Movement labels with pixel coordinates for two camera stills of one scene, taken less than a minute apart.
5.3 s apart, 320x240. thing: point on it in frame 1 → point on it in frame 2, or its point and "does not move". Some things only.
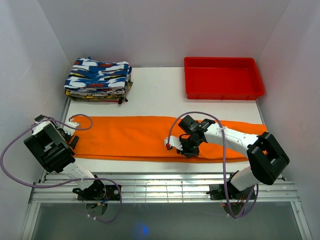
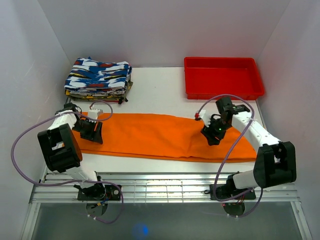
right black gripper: x=185 y=152 → x=208 y=132
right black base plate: x=217 y=192 does not move
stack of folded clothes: x=98 y=86 does not move
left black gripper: x=68 y=136 → x=93 y=136
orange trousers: x=143 y=137 does not move
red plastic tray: x=222 y=78 does not move
